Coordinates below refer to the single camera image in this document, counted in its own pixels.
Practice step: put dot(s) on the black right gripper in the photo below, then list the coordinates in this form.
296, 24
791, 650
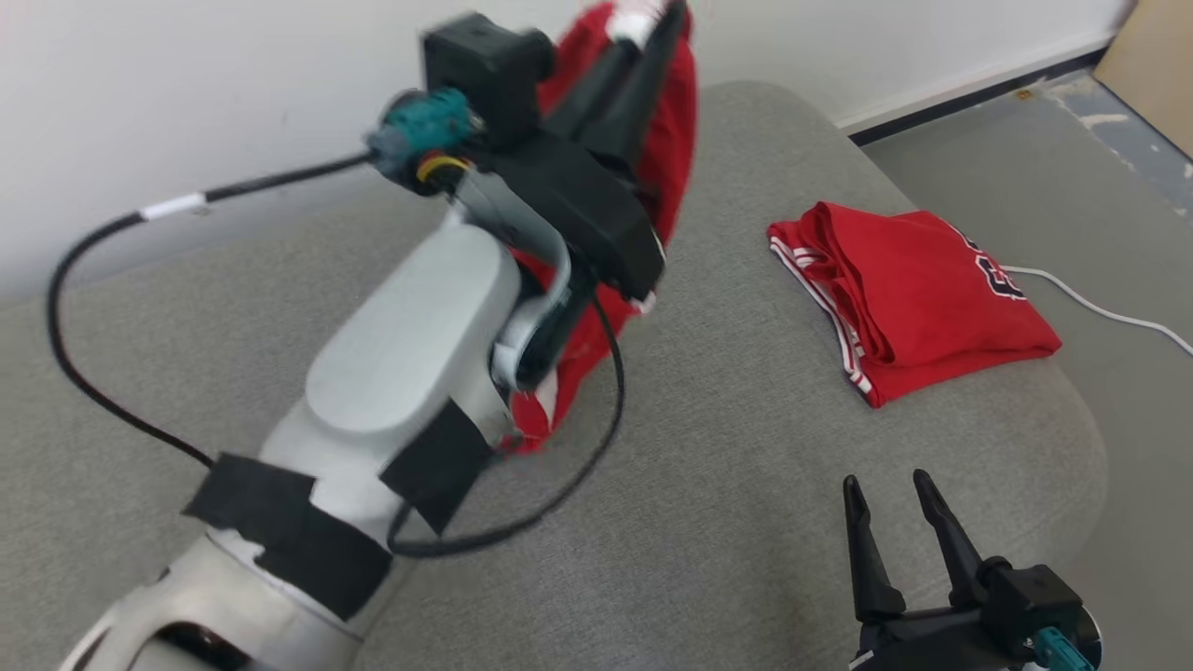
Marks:
932, 643

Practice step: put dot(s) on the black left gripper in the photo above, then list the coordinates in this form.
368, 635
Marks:
587, 205

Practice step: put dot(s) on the red elastic-waist shorts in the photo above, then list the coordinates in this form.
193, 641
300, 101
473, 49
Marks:
673, 130

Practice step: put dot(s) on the red white-sleeved jersey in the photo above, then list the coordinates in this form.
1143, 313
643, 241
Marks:
913, 298

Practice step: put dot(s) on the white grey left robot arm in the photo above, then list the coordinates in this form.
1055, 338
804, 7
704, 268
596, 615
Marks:
410, 354

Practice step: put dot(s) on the light brown board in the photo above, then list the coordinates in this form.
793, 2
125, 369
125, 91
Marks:
1156, 56

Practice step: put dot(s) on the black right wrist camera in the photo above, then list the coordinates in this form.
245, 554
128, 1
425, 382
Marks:
1030, 596

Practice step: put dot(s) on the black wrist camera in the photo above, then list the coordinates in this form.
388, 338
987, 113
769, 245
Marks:
485, 65
1030, 596

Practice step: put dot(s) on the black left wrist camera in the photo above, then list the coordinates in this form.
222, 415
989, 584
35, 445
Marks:
485, 65

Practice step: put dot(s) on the white wall baseboard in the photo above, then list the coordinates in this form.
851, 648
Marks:
979, 79

